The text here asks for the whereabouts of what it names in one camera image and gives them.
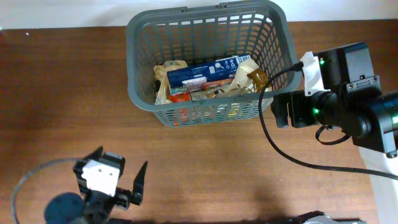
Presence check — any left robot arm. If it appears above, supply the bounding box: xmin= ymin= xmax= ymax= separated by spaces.
xmin=44 ymin=146 xmax=148 ymax=223

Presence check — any grey plastic basket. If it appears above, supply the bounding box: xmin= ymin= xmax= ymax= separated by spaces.
xmin=126 ymin=1 xmax=302 ymax=127

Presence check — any brown-top cookie bag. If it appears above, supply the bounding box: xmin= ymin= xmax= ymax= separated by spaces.
xmin=206 ymin=58 xmax=271 ymax=99

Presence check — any orange spaghetti packet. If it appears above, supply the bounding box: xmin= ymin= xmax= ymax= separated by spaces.
xmin=167 ymin=89 xmax=219 ymax=103

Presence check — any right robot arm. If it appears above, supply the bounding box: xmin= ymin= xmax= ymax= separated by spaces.
xmin=271 ymin=42 xmax=397 ymax=223

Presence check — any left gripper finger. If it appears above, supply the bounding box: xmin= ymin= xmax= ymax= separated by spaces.
xmin=131 ymin=161 xmax=148 ymax=205
xmin=83 ymin=146 xmax=103 ymax=161

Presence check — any Kleenex tissue multipack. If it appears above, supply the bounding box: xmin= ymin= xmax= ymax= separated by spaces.
xmin=167 ymin=55 xmax=251 ymax=95

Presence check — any beige snack bag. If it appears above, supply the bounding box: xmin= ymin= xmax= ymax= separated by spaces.
xmin=154 ymin=60 xmax=188 ymax=105

